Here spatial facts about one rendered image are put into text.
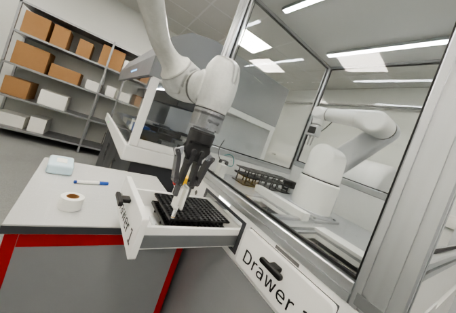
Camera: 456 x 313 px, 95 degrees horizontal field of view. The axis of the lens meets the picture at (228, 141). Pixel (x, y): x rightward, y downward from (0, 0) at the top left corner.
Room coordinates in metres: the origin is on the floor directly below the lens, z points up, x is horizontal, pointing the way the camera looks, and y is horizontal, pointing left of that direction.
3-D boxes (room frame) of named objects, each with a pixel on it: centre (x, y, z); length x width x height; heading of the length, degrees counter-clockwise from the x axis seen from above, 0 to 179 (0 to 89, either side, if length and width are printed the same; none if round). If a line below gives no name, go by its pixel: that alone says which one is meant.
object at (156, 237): (0.73, 0.03, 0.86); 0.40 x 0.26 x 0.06; 125
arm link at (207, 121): (0.60, 0.08, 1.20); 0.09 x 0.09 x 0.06
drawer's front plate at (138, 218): (0.61, 0.20, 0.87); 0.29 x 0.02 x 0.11; 35
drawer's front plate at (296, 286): (0.54, -0.24, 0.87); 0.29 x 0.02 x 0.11; 35
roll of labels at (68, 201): (0.71, 0.44, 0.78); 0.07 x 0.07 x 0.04
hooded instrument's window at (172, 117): (2.39, 0.65, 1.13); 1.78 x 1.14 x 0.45; 35
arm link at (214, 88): (0.61, 0.09, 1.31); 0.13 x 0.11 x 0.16; 51
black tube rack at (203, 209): (0.72, 0.04, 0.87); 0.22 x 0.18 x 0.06; 125
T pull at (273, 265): (0.52, -0.22, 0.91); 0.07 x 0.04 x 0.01; 35
